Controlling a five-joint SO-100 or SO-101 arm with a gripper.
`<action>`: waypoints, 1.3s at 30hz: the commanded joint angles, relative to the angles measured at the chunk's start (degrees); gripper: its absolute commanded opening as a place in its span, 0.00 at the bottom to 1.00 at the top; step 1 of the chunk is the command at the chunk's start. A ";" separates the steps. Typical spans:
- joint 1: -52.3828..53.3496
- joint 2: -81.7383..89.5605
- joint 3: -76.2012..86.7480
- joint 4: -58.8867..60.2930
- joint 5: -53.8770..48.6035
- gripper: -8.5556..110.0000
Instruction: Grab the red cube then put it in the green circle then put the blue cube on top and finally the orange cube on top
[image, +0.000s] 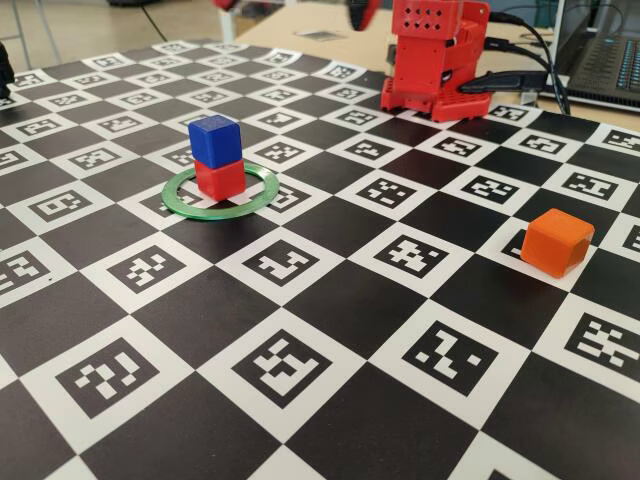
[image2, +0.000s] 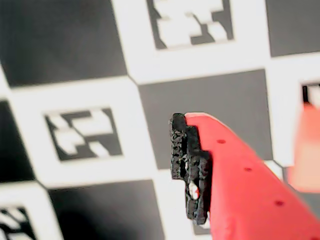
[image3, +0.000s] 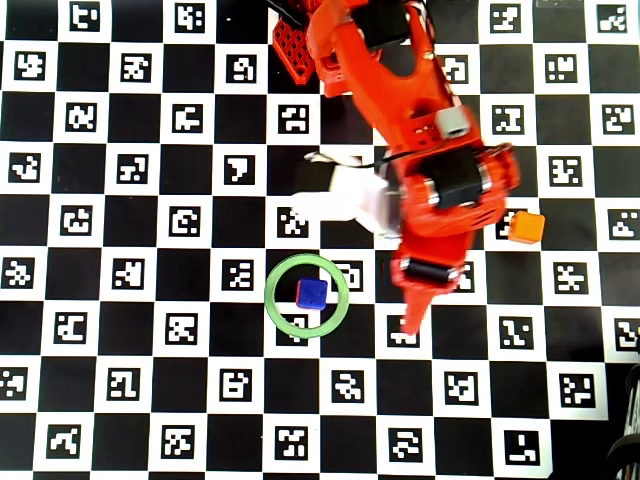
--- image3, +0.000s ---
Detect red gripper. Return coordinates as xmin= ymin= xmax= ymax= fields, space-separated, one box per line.
xmin=392 ymin=209 xmax=506 ymax=336

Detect blue cube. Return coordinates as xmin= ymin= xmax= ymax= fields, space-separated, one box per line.
xmin=297 ymin=278 xmax=330 ymax=309

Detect orange cube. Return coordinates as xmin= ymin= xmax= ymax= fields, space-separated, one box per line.
xmin=507 ymin=210 xmax=546 ymax=245

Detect small grey box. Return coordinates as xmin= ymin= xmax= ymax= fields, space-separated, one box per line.
xmin=435 ymin=105 xmax=472 ymax=139

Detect black tripod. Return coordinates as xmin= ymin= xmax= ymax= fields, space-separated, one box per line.
xmin=607 ymin=362 xmax=640 ymax=480

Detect checkerboard marker mat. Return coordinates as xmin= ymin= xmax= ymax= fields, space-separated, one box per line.
xmin=0 ymin=0 xmax=640 ymax=476

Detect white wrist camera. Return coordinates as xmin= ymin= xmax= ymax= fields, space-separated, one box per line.
xmin=289 ymin=149 xmax=401 ymax=239

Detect green flat ring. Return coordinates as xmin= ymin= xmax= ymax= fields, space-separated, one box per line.
xmin=263 ymin=253 xmax=350 ymax=340

